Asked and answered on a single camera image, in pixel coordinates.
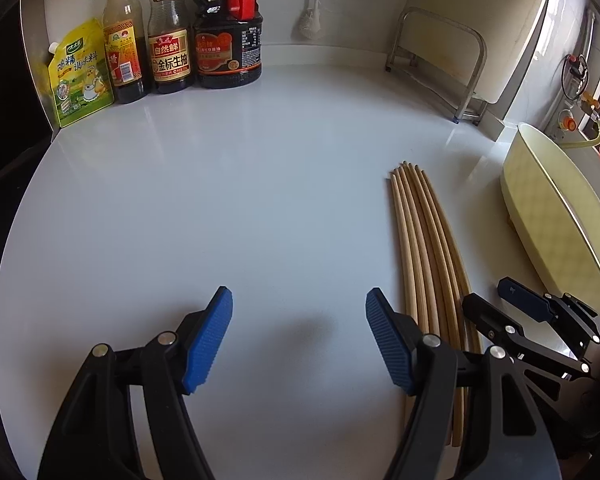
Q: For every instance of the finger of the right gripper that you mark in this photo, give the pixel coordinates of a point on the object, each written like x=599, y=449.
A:
x=505, y=332
x=574, y=321

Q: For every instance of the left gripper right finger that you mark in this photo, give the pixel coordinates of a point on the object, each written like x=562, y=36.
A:
x=504, y=435

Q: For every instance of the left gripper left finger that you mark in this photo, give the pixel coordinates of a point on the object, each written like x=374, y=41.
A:
x=93, y=434

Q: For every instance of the wooden chopstick three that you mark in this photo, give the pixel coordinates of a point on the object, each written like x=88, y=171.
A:
x=410, y=299

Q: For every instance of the wooden chopstick five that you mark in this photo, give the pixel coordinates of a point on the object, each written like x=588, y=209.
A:
x=424, y=224

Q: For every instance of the wooden chopstick six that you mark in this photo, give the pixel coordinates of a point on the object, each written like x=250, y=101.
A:
x=446, y=306

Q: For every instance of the wooden chopstick four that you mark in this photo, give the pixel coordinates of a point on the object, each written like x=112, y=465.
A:
x=417, y=245

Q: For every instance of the wooden chopstick seven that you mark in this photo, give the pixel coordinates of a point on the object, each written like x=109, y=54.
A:
x=457, y=302

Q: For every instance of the wooden chopstick eight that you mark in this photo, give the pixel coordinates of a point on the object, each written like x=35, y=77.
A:
x=459, y=268

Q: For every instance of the cream oval basin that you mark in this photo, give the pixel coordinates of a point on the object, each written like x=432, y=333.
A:
x=556, y=214

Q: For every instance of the gas valve with regulator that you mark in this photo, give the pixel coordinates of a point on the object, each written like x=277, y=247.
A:
x=573, y=82

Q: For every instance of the white cutting board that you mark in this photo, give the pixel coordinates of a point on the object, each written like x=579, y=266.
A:
x=506, y=25

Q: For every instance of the white hanging brush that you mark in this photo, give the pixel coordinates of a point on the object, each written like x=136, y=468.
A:
x=309, y=24

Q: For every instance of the yellow green seasoning pouch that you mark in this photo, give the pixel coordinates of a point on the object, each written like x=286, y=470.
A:
x=79, y=75

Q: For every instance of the large red cap soy jug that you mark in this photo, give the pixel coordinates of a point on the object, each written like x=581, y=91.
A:
x=227, y=38

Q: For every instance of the yellow cap vinegar bottle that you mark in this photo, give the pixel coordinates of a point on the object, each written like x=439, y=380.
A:
x=126, y=49

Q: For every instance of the clear soy sauce bottle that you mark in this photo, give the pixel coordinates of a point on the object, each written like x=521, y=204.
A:
x=168, y=45

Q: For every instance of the metal rack frame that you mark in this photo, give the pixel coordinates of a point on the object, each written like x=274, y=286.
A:
x=445, y=56

